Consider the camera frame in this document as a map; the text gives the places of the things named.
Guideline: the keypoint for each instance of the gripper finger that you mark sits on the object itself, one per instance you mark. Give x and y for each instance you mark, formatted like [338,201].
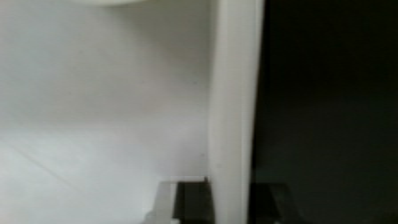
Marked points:
[272,208]

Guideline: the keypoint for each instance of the white square tabletop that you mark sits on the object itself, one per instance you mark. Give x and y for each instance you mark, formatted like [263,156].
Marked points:
[126,107]

